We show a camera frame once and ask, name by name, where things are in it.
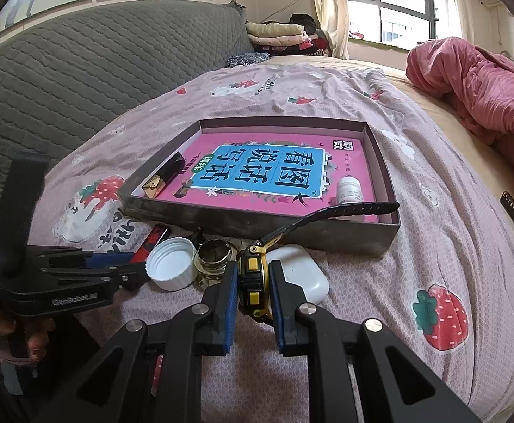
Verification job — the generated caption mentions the cream curtain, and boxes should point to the cream curtain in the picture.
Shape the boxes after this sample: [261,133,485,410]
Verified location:
[437,0,473,45]
[305,0,350,58]

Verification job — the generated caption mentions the stack of folded clothes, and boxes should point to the stack of folded clothes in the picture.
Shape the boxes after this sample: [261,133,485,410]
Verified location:
[245,13,328,58]

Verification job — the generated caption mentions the grey quilted headboard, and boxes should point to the grey quilted headboard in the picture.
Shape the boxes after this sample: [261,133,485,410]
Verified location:
[0,2,255,230]

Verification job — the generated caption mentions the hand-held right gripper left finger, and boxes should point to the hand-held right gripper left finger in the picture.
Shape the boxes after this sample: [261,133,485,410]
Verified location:
[32,261,240,423]

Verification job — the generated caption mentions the yellow and black wristwatch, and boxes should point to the yellow and black wristwatch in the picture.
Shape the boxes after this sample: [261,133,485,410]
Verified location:
[237,200,401,322]

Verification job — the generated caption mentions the black and gold lipstick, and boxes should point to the black and gold lipstick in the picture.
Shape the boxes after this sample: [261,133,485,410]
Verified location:
[142,152,185,199]

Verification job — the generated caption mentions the dark patterned cloth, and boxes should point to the dark patterned cloth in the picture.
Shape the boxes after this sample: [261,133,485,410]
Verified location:
[226,51,270,69]

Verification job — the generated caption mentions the white ribbed bottle cap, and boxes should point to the white ribbed bottle cap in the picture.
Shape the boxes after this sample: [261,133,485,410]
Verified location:
[145,237,198,292]

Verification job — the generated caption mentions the brass threaded fitting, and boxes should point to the brass threaded fitting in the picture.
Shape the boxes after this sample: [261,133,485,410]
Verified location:
[194,239,240,292]

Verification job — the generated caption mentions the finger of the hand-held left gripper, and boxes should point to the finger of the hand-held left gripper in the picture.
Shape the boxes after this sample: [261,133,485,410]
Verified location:
[45,262,149,292]
[41,249,135,270]

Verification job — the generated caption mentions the red and black lighter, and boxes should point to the red and black lighter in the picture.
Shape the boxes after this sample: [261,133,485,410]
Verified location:
[131,225,169,263]

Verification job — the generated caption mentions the pink and blue book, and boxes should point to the pink and blue book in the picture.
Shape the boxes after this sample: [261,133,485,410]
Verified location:
[142,132,376,219]

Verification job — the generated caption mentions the person's left hand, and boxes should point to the person's left hand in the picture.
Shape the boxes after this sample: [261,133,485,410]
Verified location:
[0,308,57,375]

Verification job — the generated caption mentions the window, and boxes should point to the window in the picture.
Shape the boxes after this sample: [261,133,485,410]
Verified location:
[342,0,449,51]

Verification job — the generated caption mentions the pink quilt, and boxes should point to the pink quilt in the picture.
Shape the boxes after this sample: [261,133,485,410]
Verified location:
[405,37,514,239]

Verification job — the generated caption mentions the small white bottle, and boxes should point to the small white bottle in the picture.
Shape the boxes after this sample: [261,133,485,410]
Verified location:
[337,176,365,219]

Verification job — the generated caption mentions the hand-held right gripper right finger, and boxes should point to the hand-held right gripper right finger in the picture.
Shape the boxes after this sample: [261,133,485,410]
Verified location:
[269,260,482,423]

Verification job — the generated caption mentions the shallow grey cardboard box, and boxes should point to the shallow grey cardboard box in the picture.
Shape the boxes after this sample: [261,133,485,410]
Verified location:
[118,119,402,258]

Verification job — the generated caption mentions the white earbuds case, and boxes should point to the white earbuds case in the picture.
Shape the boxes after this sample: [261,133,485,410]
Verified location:
[266,244,330,305]

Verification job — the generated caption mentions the beige bed sheet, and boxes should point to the beige bed sheet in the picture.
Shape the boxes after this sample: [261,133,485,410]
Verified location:
[266,53,514,410]

